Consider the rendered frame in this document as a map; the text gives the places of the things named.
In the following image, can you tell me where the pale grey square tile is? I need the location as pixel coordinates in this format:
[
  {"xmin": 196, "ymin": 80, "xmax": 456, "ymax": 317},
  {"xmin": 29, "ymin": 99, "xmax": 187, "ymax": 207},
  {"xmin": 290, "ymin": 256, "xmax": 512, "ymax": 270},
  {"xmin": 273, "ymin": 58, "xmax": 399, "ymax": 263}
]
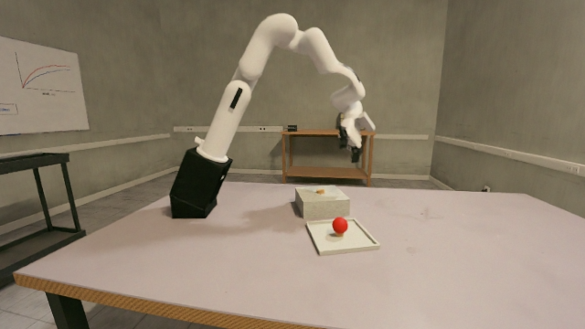
[{"xmin": 295, "ymin": 186, "xmax": 350, "ymax": 219}]

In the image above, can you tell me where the red ball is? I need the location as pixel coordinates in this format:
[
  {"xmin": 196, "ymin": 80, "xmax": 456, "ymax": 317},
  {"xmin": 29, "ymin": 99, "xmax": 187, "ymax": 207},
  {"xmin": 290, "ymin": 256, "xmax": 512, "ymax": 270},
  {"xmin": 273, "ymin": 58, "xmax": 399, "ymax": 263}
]
[{"xmin": 332, "ymin": 218, "xmax": 348, "ymax": 234}]

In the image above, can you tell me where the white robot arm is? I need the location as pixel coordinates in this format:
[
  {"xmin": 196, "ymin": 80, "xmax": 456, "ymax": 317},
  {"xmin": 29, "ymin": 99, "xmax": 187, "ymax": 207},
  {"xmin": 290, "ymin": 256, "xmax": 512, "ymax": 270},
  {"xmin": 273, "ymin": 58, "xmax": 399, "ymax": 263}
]
[{"xmin": 195, "ymin": 13, "xmax": 374, "ymax": 163}]

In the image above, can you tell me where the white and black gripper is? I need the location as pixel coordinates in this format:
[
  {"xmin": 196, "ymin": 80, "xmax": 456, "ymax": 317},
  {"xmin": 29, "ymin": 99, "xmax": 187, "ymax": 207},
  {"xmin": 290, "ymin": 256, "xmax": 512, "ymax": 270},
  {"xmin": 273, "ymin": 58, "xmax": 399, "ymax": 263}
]
[{"xmin": 337, "ymin": 118, "xmax": 360, "ymax": 163}]

